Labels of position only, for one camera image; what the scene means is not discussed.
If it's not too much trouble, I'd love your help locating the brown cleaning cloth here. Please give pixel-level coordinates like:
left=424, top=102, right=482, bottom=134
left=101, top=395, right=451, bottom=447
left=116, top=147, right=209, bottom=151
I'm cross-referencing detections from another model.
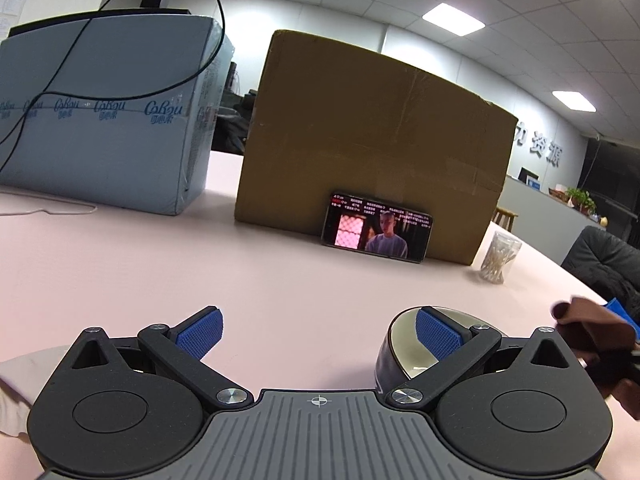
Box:
left=551, top=297, right=639, bottom=420

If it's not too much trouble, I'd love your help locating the stainless steel bowl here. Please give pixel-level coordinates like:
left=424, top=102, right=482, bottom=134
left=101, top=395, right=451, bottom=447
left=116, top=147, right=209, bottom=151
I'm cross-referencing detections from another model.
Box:
left=373, top=305, right=504, bottom=395

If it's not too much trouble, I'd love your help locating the black jacket on chair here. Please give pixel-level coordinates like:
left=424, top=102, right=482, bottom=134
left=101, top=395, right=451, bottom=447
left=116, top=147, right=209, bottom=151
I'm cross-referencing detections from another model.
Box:
left=561, top=226, right=640, bottom=324

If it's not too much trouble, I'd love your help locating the clear cotton swab jar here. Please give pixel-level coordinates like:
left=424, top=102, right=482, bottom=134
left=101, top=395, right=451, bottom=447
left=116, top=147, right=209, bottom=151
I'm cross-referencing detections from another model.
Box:
left=480, top=232, right=522, bottom=284

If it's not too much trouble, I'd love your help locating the green potted plant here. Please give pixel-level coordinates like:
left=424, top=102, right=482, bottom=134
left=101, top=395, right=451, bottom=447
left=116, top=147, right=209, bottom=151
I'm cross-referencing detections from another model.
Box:
left=565, top=188, right=597, bottom=216

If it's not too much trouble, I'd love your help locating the wooden stool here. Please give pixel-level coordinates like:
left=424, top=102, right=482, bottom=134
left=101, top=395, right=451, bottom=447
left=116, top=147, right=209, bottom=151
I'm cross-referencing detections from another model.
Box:
left=491, top=207, right=518, bottom=232

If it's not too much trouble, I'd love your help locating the black smartphone playing video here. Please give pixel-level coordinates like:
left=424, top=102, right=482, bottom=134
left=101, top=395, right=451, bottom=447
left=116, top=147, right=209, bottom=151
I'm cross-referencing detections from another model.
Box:
left=320, top=192, right=433, bottom=263

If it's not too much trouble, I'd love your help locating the white crumpled tissue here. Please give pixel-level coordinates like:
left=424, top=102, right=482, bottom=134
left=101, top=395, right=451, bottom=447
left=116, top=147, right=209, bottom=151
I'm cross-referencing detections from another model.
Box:
left=0, top=346, right=70, bottom=438

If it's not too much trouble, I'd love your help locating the light blue carton box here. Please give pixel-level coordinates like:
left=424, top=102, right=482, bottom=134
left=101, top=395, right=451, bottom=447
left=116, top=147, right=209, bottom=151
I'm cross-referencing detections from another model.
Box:
left=1, top=10, right=233, bottom=216

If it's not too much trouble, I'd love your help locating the brown cardboard box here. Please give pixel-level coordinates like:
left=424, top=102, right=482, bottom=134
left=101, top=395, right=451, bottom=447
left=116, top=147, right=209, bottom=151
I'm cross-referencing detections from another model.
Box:
left=234, top=29, right=516, bottom=264

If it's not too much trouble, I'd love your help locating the thin white cable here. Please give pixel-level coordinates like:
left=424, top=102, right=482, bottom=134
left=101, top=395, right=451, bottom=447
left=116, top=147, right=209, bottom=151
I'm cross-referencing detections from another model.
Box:
left=0, top=193, right=100, bottom=217

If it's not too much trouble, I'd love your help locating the black cable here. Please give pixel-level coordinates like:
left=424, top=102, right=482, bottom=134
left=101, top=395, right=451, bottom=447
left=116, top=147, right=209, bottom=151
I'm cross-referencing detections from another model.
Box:
left=0, top=0, right=227, bottom=174

